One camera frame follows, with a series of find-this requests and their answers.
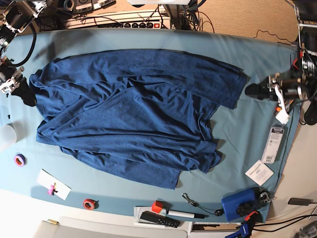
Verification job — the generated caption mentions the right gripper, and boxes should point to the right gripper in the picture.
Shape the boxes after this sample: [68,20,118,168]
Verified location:
[0,56,37,107]

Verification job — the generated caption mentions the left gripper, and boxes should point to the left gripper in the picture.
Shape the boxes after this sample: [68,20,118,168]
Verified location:
[245,73,304,112]

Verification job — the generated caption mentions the blue t-shirt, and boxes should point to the blue t-shirt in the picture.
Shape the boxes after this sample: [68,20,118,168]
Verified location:
[29,49,248,189]

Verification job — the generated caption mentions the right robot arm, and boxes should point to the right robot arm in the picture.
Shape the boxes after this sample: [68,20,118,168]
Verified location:
[0,0,52,107]

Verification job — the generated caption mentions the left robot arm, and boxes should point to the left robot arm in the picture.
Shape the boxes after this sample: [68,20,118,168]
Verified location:
[245,0,317,113]

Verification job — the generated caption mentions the orange black utility knife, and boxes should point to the orange black utility knife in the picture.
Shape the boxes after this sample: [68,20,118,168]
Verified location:
[275,100,302,114]

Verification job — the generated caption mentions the orange black clamp upper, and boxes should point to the orange black clamp upper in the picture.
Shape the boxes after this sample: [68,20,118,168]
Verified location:
[292,50,304,71]

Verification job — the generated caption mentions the translucent white plastic cup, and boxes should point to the translucent white plastic cup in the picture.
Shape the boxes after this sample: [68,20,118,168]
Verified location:
[0,124,17,152]

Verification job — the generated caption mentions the light blue table cloth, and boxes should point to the light blue table cloth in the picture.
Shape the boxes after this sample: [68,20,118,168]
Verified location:
[0,29,297,215]

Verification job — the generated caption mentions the black computer mouse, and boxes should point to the black computer mouse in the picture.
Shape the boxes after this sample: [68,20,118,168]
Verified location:
[304,100,317,125]

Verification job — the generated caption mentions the packaged blade box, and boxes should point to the packaged blade box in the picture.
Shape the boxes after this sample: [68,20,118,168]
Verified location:
[261,122,285,164]

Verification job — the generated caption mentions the purple tape roll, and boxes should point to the purple tape roll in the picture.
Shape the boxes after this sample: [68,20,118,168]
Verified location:
[14,154,26,167]

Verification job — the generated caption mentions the white leaflet card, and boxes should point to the white leaflet card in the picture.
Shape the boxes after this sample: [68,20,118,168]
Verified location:
[245,160,274,186]

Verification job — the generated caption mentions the white paper card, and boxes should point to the white paper card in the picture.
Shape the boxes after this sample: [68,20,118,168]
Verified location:
[37,169,71,200]

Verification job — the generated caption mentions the pink small clip toy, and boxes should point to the pink small clip toy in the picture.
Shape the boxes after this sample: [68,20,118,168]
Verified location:
[48,183,58,196]

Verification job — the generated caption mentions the metal carabiner clip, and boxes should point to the metal carabiner clip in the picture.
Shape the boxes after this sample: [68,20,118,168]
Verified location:
[259,191,275,203]

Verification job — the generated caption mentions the blue box with knob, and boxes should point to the blue box with knob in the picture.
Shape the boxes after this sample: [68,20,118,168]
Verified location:
[221,187,260,221]

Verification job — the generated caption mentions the black small device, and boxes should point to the black small device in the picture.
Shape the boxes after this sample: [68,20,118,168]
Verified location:
[288,198,312,206]

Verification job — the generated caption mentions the red tape roll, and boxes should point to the red tape roll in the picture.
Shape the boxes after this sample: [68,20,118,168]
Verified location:
[83,199,98,210]

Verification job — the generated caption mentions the brass small pin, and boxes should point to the brass small pin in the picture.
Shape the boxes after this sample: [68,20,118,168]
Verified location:
[47,219,59,225]

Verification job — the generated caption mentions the white power strip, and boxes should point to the white power strip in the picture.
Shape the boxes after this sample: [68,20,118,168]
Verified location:
[64,6,173,29]

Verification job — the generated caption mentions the blue orange clamp lower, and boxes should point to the blue orange clamp lower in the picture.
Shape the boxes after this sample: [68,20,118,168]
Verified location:
[225,211,262,238]

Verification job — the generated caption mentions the white black marker pen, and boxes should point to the white black marker pen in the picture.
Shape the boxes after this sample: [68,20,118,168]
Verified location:
[166,210,205,219]

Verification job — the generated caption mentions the red cube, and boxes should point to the red cube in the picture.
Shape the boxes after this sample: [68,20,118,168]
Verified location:
[151,200,163,213]

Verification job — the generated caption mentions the black remote control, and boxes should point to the black remote control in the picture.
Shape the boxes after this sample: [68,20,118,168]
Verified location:
[140,211,181,228]

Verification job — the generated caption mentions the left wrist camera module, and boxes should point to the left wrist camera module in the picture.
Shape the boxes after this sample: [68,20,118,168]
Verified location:
[275,110,290,124]

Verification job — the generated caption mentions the black lanyard with clip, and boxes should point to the black lanyard with clip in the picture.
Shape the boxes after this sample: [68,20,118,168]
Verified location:
[182,194,224,217]

